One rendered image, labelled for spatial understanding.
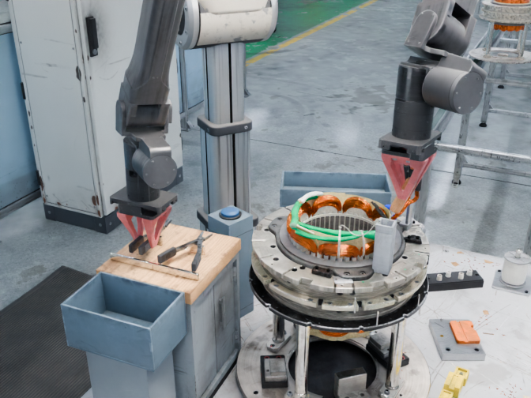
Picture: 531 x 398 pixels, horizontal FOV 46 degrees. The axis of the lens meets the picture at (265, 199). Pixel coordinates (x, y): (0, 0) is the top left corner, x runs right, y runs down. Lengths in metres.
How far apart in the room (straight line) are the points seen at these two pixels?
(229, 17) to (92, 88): 1.90
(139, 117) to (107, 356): 0.39
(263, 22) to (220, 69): 0.14
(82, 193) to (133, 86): 2.51
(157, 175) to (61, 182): 2.57
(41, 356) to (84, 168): 1.10
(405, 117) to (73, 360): 1.97
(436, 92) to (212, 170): 0.76
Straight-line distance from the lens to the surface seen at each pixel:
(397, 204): 0.99
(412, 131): 0.93
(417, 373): 1.33
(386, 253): 1.04
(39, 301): 3.02
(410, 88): 0.92
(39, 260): 3.36
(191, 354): 1.14
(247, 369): 1.30
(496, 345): 1.48
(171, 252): 1.12
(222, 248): 1.17
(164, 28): 0.93
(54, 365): 2.64
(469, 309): 1.57
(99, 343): 1.07
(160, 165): 0.99
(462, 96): 0.87
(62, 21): 3.18
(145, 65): 0.97
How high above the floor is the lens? 1.66
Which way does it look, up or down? 26 degrees down
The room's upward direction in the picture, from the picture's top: straight up
